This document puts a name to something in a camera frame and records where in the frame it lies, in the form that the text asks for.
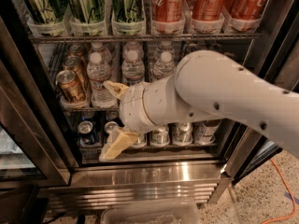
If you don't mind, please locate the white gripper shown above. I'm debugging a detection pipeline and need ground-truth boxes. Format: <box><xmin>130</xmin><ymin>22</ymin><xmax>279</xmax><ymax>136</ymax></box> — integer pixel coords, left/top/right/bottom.
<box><xmin>99</xmin><ymin>80</ymin><xmax>156</xmax><ymax>161</ymax></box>

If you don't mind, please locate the orange can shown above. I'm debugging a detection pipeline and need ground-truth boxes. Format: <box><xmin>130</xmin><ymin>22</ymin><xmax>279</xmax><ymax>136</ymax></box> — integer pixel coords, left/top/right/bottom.
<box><xmin>56</xmin><ymin>70</ymin><xmax>86</xmax><ymax>104</ymax></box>
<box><xmin>63</xmin><ymin>56</ymin><xmax>88</xmax><ymax>91</ymax></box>
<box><xmin>67</xmin><ymin>44</ymin><xmax>86</xmax><ymax>62</ymax></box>

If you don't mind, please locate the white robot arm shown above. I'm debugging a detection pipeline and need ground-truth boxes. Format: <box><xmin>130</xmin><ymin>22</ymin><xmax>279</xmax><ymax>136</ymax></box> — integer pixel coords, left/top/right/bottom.
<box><xmin>99</xmin><ymin>50</ymin><xmax>299</xmax><ymax>161</ymax></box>

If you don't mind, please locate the blue can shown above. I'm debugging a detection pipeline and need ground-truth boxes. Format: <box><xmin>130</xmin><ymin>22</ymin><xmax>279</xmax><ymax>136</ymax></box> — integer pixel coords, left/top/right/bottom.
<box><xmin>104</xmin><ymin>121</ymin><xmax>119</xmax><ymax>139</ymax></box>
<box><xmin>78</xmin><ymin>120</ymin><xmax>98</xmax><ymax>145</ymax></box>

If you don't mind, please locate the left green white can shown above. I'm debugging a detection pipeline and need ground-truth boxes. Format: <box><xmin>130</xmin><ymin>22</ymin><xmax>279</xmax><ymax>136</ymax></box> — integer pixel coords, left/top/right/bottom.
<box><xmin>133</xmin><ymin>133</ymin><xmax>147</xmax><ymax>148</ymax></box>

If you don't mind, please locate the green white can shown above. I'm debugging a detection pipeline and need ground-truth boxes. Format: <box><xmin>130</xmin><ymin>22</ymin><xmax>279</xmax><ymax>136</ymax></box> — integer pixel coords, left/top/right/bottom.
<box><xmin>133</xmin><ymin>133</ymin><xmax>147</xmax><ymax>148</ymax></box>
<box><xmin>150</xmin><ymin>125</ymin><xmax>169</xmax><ymax>147</ymax></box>
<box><xmin>172</xmin><ymin>122</ymin><xmax>192</xmax><ymax>146</ymax></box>

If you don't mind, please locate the left blue can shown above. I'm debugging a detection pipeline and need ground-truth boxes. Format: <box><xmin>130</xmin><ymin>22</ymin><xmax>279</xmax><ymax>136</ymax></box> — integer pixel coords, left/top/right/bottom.
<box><xmin>78</xmin><ymin>120</ymin><xmax>98</xmax><ymax>145</ymax></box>

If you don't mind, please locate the middle green white can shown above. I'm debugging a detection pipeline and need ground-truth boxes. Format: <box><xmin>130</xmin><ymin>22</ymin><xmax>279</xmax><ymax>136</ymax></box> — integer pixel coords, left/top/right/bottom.
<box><xmin>150</xmin><ymin>125</ymin><xmax>169</xmax><ymax>147</ymax></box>

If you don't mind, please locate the right green white can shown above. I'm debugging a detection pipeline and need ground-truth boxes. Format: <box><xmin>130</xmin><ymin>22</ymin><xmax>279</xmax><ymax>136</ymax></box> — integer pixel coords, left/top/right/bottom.
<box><xmin>172</xmin><ymin>122</ymin><xmax>192</xmax><ymax>146</ymax></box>

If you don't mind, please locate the glass fridge door left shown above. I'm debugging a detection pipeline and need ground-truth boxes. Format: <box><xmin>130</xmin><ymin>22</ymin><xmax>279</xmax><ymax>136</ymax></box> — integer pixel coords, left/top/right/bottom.
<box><xmin>0</xmin><ymin>19</ymin><xmax>71</xmax><ymax>189</ymax></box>

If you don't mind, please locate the steel fridge cabinet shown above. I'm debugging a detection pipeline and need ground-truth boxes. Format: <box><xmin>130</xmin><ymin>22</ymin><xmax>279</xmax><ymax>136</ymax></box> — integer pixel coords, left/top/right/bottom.
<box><xmin>1</xmin><ymin>0</ymin><xmax>299</xmax><ymax>214</ymax></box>

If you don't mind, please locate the left red cola can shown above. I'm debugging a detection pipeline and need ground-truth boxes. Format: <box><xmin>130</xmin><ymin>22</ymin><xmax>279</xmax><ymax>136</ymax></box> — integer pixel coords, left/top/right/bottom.
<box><xmin>151</xmin><ymin>0</ymin><xmax>183</xmax><ymax>22</ymax></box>

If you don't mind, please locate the red cola can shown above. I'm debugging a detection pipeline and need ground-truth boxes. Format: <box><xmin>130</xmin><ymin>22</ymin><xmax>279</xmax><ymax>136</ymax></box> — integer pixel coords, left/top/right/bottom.
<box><xmin>230</xmin><ymin>0</ymin><xmax>266</xmax><ymax>21</ymax></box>
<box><xmin>151</xmin><ymin>0</ymin><xmax>183</xmax><ymax>22</ymax></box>
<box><xmin>192</xmin><ymin>0</ymin><xmax>224</xmax><ymax>21</ymax></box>

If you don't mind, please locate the middle red cola can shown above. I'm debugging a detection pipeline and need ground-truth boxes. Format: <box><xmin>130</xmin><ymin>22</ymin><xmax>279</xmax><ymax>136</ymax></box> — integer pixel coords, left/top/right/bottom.
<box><xmin>192</xmin><ymin>0</ymin><xmax>224</xmax><ymax>21</ymax></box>

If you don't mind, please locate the right red cola can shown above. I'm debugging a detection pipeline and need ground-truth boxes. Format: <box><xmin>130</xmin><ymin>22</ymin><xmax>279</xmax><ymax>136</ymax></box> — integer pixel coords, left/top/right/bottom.
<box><xmin>230</xmin><ymin>0</ymin><xmax>266</xmax><ymax>21</ymax></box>

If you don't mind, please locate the middle front water bottle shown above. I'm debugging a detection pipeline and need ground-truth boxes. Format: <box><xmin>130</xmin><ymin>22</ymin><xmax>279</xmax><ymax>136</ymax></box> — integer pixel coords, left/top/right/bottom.
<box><xmin>121</xmin><ymin>50</ymin><xmax>145</xmax><ymax>86</ymax></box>

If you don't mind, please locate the water bottle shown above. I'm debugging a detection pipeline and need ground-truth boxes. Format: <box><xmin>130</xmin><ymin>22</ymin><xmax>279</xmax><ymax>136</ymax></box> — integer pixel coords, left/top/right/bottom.
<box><xmin>121</xmin><ymin>50</ymin><xmax>145</xmax><ymax>86</ymax></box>
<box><xmin>152</xmin><ymin>51</ymin><xmax>176</xmax><ymax>80</ymax></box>
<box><xmin>153</xmin><ymin>41</ymin><xmax>175</xmax><ymax>61</ymax></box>
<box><xmin>89</xmin><ymin>42</ymin><xmax>112</xmax><ymax>64</ymax></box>
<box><xmin>87</xmin><ymin>52</ymin><xmax>117</xmax><ymax>108</ymax></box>
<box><xmin>122</xmin><ymin>41</ymin><xmax>144</xmax><ymax>59</ymax></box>

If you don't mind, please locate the left front water bottle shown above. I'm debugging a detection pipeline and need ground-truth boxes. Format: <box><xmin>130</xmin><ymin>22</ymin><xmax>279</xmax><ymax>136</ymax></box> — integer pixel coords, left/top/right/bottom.
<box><xmin>87</xmin><ymin>52</ymin><xmax>117</xmax><ymax>108</ymax></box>

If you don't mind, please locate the left rear water bottle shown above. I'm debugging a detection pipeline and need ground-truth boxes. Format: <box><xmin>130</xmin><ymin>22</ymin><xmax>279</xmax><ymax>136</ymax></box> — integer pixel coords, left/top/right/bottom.
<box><xmin>89</xmin><ymin>42</ymin><xmax>112</xmax><ymax>64</ymax></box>

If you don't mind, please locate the middle rear water bottle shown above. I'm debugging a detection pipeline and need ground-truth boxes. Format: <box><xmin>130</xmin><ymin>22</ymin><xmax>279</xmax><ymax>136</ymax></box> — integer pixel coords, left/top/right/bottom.
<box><xmin>122</xmin><ymin>41</ymin><xmax>144</xmax><ymax>59</ymax></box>

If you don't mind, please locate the right front water bottle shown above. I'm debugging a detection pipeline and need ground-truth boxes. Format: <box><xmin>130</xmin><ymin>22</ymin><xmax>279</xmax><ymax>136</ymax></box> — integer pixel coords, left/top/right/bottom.
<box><xmin>152</xmin><ymin>51</ymin><xmax>176</xmax><ymax>80</ymax></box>

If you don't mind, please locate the right rear water bottle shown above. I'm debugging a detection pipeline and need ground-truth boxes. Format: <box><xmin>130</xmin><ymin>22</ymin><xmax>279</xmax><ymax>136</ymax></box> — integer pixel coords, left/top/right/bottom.
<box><xmin>153</xmin><ymin>41</ymin><xmax>175</xmax><ymax>61</ymax></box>

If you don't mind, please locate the brown drink bottle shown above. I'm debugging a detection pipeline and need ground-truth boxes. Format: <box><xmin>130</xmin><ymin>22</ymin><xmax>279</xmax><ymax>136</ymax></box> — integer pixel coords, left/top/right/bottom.
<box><xmin>194</xmin><ymin>119</ymin><xmax>221</xmax><ymax>145</ymax></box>

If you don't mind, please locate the clear plastic bin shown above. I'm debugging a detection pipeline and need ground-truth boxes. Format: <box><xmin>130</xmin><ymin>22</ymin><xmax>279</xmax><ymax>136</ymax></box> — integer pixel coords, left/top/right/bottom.
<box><xmin>100</xmin><ymin>201</ymin><xmax>200</xmax><ymax>224</ymax></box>

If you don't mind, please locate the orange floor cable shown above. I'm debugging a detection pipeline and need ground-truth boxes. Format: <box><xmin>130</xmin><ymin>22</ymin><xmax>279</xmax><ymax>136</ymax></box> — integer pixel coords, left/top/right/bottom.
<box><xmin>261</xmin><ymin>158</ymin><xmax>297</xmax><ymax>224</ymax></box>

